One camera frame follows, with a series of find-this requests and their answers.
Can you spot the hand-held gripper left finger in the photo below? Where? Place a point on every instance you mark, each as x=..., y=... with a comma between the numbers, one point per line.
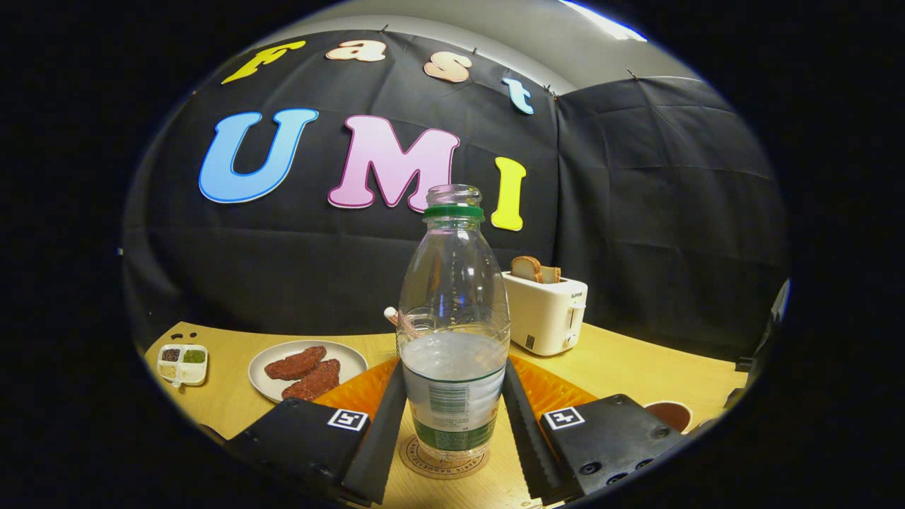
x=382, y=445

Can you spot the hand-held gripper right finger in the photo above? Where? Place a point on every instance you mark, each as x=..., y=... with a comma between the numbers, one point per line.
x=527, y=438

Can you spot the white toaster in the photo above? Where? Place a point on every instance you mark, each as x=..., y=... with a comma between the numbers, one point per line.
x=541, y=318

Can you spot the brown meat patty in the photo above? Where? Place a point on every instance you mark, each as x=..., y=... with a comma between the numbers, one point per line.
x=295, y=363
x=312, y=380

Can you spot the round wooden coaster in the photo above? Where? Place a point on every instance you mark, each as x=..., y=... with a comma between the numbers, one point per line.
x=452, y=470

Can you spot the clear plastic juice bottle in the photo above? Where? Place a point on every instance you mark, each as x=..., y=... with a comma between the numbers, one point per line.
x=452, y=396

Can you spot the round white plate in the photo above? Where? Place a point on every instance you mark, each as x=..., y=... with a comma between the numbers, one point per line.
x=351, y=357

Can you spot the wooden table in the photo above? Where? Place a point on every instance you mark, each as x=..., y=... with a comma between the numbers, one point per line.
x=622, y=367

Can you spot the white divided seasoning tray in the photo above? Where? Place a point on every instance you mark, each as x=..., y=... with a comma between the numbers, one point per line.
x=199, y=371

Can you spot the black backdrop cloth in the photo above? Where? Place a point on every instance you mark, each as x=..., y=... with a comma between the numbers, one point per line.
x=283, y=268

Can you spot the toast slice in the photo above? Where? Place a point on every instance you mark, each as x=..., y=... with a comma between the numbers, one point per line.
x=526, y=268
x=551, y=275

